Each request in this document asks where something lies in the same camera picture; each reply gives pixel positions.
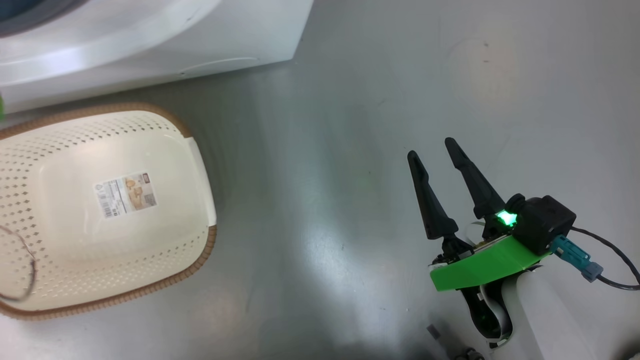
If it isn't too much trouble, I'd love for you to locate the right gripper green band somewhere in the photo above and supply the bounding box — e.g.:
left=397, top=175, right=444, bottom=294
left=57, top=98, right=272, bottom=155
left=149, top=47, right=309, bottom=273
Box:
left=406, top=137, right=551, bottom=347

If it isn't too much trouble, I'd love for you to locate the cream perforated laundry basket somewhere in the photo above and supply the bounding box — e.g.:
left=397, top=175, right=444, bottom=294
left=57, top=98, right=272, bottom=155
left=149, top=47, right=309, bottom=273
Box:
left=0, top=102, right=218, bottom=321

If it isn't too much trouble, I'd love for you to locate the white front-load washing machine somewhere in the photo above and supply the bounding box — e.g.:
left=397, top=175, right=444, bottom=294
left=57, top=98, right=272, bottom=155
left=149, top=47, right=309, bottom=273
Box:
left=0, top=0, right=315, bottom=113

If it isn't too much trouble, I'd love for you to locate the printed product label sticker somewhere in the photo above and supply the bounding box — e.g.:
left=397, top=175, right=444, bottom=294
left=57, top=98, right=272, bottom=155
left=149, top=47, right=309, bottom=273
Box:
left=92, top=172, right=158, bottom=219

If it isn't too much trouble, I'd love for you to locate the teal right cable connector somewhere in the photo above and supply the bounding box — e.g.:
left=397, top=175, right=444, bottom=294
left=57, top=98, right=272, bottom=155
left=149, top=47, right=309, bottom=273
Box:
left=550, top=235, right=604, bottom=282

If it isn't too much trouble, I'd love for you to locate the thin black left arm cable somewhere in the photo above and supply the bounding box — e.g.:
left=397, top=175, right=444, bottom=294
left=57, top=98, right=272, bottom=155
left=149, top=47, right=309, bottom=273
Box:
left=0, top=225, right=38, bottom=302

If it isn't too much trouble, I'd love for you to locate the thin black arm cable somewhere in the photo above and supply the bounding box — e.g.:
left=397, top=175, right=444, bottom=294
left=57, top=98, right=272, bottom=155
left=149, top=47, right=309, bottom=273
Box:
left=570, top=226, right=640, bottom=291
left=0, top=225, right=38, bottom=302

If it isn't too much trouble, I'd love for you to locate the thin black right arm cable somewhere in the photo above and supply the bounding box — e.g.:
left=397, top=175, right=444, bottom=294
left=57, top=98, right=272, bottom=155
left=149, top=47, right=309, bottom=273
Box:
left=570, top=226, right=640, bottom=291

